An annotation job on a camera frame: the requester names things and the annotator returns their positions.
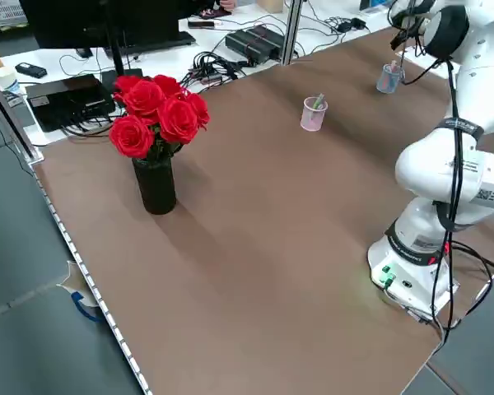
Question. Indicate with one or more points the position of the green pen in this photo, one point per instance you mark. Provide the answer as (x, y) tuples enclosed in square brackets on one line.
[(318, 105)]

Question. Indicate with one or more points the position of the aluminium frame post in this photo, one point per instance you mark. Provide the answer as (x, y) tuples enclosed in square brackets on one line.
[(291, 33)]

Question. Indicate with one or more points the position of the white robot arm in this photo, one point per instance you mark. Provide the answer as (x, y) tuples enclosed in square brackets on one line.
[(436, 164)]

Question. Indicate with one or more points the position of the black cylindrical vase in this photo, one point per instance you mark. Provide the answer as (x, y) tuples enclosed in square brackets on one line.
[(156, 189)]

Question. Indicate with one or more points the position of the cardboard box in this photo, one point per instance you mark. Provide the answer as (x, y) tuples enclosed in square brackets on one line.
[(271, 6)]

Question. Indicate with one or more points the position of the orange pencil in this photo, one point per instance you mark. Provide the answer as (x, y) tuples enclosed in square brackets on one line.
[(393, 70)]

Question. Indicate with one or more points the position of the dark finned electronics box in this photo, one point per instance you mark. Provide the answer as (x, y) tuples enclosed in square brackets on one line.
[(253, 43)]

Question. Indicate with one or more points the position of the person's hand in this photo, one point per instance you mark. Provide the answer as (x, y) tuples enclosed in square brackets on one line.
[(227, 3)]

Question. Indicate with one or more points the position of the white paper cup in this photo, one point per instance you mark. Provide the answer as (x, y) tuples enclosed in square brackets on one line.
[(5, 80)]

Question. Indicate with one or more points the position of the blue translucent cup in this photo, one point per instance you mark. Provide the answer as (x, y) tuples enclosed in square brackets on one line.
[(386, 84)]

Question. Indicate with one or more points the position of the red rose bouquet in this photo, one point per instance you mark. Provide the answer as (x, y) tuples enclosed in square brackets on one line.
[(164, 111)]

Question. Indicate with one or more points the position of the black monitor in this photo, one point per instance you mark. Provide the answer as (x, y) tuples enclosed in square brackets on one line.
[(99, 20)]

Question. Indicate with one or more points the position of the black handheld device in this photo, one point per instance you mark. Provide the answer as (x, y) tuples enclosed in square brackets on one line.
[(31, 70)]

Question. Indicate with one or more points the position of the black phone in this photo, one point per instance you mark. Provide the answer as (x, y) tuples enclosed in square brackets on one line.
[(201, 24)]

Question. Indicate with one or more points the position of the pink translucent cup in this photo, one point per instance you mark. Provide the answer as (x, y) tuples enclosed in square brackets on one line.
[(311, 121)]

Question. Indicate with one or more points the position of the black power adapter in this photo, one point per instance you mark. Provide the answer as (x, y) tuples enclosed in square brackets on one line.
[(352, 24)]

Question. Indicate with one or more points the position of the aluminium frame rail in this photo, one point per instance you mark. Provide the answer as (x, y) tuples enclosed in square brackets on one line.
[(12, 123)]

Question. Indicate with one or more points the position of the white plastic basket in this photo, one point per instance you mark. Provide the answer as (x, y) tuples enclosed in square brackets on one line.
[(4, 8)]

